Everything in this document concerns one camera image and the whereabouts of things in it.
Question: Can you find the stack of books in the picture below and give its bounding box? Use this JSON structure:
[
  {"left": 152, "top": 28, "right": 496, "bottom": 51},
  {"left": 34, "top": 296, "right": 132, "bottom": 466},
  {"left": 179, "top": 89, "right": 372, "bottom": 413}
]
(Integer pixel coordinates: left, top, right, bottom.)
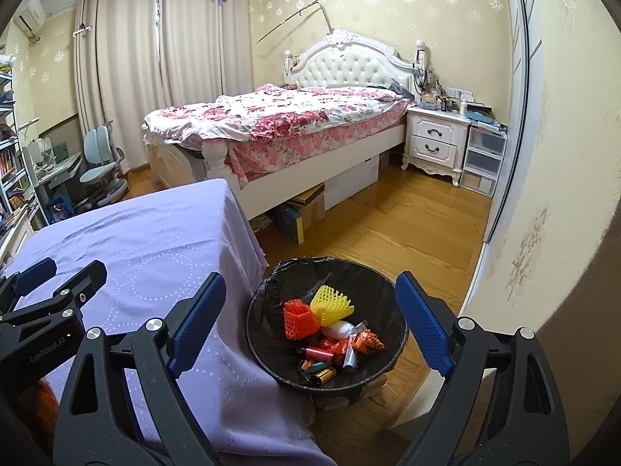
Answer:
[{"left": 468, "top": 102, "right": 508, "bottom": 134}]

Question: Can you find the white powder sachet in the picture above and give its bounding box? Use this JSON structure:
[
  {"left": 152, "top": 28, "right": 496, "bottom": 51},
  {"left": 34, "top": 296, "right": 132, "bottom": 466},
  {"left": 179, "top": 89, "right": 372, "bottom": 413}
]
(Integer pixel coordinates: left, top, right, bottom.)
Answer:
[{"left": 340, "top": 323, "right": 369, "bottom": 370}]

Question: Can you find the white nightstand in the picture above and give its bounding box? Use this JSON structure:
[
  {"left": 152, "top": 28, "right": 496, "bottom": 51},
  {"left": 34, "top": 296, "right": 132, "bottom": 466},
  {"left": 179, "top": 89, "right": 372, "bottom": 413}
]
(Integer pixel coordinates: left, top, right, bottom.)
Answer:
[{"left": 401, "top": 105, "right": 472, "bottom": 186}]

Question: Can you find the grey study desk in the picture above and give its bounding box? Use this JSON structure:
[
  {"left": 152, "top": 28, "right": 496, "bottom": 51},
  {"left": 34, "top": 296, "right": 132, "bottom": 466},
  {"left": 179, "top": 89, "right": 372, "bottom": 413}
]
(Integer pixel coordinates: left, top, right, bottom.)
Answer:
[{"left": 22, "top": 138, "right": 83, "bottom": 224}]

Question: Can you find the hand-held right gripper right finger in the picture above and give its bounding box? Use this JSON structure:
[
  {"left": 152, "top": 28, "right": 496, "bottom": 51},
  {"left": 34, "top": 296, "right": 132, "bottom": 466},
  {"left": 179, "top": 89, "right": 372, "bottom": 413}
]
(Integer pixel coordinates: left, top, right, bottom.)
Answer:
[{"left": 394, "top": 272, "right": 566, "bottom": 466}]

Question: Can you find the white wardrobe panel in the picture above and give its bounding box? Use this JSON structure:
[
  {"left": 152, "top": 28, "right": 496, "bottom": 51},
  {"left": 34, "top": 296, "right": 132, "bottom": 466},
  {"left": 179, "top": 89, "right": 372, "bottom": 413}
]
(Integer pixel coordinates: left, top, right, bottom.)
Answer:
[{"left": 482, "top": 0, "right": 544, "bottom": 243}]

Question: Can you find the white air conditioner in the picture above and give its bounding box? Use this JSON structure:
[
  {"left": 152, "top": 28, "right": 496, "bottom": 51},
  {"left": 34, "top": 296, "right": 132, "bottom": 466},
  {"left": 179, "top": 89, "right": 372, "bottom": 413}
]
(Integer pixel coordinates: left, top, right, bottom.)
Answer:
[{"left": 12, "top": 0, "right": 47, "bottom": 40}]

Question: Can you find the white storage box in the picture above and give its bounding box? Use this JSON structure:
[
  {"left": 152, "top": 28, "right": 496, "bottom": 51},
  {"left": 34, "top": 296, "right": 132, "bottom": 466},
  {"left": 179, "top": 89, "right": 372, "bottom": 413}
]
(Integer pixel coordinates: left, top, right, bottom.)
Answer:
[{"left": 323, "top": 153, "right": 382, "bottom": 212}]

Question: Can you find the purple tablecloth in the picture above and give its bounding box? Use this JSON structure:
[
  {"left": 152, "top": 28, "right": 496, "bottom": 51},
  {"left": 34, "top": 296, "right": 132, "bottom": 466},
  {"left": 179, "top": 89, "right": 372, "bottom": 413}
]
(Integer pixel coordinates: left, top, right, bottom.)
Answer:
[{"left": 0, "top": 178, "right": 335, "bottom": 466}]

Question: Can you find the white tissue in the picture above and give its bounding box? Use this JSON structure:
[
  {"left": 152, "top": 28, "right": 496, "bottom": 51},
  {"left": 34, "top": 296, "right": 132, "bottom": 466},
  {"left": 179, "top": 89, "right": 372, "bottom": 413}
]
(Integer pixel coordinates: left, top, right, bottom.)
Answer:
[{"left": 321, "top": 319, "right": 355, "bottom": 339}]

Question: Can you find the yellow foam fruit net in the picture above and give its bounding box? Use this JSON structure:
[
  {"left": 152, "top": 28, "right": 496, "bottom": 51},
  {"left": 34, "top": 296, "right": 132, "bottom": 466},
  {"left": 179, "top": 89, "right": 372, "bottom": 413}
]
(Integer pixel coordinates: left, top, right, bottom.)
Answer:
[{"left": 309, "top": 284, "right": 356, "bottom": 327}]

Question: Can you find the curved metal pole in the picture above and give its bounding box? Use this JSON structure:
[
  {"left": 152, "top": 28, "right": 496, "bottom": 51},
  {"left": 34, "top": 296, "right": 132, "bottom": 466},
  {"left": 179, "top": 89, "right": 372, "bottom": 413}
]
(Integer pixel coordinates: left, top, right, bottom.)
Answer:
[{"left": 255, "top": 0, "right": 335, "bottom": 44}]

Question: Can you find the white bookshelf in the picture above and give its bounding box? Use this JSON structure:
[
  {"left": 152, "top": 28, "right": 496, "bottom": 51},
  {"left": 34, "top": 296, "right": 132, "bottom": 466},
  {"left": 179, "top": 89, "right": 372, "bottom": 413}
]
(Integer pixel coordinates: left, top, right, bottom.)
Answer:
[{"left": 0, "top": 53, "right": 40, "bottom": 253}]

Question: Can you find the round bin with black bag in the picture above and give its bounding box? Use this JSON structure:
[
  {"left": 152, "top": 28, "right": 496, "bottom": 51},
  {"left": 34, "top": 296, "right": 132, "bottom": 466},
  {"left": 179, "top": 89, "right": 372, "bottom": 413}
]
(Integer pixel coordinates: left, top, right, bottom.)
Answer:
[{"left": 245, "top": 256, "right": 411, "bottom": 403}]

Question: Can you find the orange wrapper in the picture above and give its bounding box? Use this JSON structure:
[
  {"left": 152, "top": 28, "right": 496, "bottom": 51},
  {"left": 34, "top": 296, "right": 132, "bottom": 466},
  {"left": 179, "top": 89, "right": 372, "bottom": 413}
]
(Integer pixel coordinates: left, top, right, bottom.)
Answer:
[{"left": 354, "top": 330, "right": 386, "bottom": 354}]

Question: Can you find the red label bottle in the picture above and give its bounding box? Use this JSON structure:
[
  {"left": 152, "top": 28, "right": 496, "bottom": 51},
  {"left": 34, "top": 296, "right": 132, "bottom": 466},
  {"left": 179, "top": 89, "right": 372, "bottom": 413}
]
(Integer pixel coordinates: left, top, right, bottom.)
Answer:
[{"left": 303, "top": 342, "right": 347, "bottom": 362}]

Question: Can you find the red foam fruit net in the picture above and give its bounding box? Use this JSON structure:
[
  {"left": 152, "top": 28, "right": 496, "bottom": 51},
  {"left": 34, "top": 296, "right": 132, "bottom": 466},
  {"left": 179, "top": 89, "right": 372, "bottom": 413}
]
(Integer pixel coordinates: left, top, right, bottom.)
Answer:
[{"left": 283, "top": 299, "right": 318, "bottom": 341}]

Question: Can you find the clear plastic drawer unit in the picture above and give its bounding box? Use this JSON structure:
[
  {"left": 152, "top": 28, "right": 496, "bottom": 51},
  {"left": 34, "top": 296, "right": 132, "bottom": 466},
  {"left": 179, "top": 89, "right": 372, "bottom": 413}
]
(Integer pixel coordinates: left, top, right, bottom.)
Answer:
[{"left": 458, "top": 123, "right": 508, "bottom": 198}]

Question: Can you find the beige curtain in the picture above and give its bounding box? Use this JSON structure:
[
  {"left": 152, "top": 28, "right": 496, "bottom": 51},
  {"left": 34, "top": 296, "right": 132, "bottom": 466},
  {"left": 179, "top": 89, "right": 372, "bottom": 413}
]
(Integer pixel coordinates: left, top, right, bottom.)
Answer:
[
  {"left": 158, "top": 0, "right": 255, "bottom": 108},
  {"left": 73, "top": 0, "right": 168, "bottom": 176}
]

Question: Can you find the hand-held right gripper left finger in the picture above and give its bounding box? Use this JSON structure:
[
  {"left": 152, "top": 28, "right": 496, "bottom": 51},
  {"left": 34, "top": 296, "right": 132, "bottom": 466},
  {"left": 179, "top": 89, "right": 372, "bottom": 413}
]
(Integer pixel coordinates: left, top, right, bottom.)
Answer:
[{"left": 53, "top": 272, "right": 229, "bottom": 466}]

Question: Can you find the pale blue desk chair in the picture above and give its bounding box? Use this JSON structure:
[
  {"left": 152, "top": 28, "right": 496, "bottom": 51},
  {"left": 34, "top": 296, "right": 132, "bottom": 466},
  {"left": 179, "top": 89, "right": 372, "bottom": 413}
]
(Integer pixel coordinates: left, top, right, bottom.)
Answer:
[{"left": 78, "top": 125, "right": 129, "bottom": 205}]

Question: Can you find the white tufted bed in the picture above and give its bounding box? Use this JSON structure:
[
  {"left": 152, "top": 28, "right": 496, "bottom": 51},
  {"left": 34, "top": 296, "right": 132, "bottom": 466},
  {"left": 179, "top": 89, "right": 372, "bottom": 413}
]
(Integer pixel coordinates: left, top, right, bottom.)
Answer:
[{"left": 143, "top": 29, "right": 418, "bottom": 219}]

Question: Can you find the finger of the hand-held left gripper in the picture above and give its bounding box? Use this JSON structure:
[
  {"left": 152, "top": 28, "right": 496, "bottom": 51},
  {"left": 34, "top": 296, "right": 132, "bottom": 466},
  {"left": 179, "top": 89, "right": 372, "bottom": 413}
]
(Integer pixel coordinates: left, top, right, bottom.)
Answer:
[
  {"left": 0, "top": 259, "right": 108, "bottom": 350},
  {"left": 0, "top": 257, "right": 58, "bottom": 311}
]

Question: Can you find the cardboard box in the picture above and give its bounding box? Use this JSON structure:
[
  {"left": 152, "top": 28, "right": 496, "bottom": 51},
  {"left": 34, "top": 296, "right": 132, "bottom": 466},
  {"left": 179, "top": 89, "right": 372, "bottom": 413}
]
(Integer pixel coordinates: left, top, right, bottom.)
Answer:
[{"left": 284, "top": 187, "right": 327, "bottom": 246}]

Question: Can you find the blue plastic stool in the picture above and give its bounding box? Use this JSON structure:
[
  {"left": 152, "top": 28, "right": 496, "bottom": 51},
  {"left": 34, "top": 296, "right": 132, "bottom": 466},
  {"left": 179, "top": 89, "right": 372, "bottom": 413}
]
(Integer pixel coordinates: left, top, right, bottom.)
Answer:
[{"left": 46, "top": 194, "right": 76, "bottom": 224}]

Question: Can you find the yellow label bottle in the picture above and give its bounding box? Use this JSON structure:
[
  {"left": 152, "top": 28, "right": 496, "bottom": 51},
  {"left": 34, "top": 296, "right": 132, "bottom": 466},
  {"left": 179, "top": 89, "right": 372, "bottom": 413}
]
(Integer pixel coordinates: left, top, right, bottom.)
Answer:
[{"left": 303, "top": 366, "right": 338, "bottom": 388}]

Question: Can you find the floral pink quilt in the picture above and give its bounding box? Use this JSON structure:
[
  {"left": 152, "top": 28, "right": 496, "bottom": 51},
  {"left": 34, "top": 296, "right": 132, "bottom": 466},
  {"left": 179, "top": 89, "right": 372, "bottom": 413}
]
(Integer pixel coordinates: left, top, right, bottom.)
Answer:
[{"left": 144, "top": 84, "right": 413, "bottom": 151}]

